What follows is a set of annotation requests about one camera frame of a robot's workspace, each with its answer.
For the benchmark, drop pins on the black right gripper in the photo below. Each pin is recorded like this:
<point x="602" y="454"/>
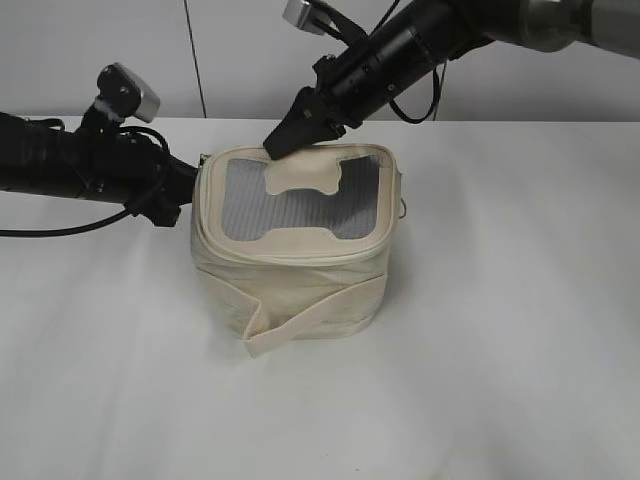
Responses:
<point x="353" y="86"/>

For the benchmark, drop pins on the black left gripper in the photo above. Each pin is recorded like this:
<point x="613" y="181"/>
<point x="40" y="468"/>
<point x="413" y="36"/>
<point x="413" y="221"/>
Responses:
<point x="135" y="169"/>

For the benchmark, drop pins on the cream canvas zipper bag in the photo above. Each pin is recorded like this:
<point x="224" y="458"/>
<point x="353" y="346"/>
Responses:
<point x="297" y="248"/>

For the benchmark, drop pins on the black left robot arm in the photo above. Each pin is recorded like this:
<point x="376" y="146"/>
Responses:
<point x="40" y="157"/>

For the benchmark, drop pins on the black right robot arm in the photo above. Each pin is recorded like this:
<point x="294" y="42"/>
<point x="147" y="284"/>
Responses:
<point x="454" y="28"/>

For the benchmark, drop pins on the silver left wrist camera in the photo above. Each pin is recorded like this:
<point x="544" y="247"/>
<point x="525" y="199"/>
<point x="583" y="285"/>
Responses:
<point x="125" y="94"/>

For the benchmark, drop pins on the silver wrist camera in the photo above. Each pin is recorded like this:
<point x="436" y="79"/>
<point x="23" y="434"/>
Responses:
<point x="307" y="16"/>
<point x="125" y="94"/>

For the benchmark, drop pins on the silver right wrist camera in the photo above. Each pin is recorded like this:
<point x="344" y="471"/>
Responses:
<point x="307" y="16"/>

